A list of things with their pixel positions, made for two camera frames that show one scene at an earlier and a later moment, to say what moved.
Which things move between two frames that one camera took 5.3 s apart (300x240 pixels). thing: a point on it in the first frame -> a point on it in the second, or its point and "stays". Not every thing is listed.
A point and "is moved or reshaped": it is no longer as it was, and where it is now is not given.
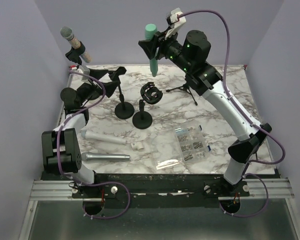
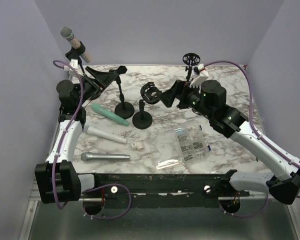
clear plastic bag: [165, 163] stays
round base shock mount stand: [151, 94] stays
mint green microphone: [151, 30] -> [108, 114]
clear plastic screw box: [192, 143] stays
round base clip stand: [124, 110] stays
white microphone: [91, 135] is moved or reshaped
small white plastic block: [138, 146] stays
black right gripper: [150, 46] -> [180, 89]
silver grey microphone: [86, 156] stays
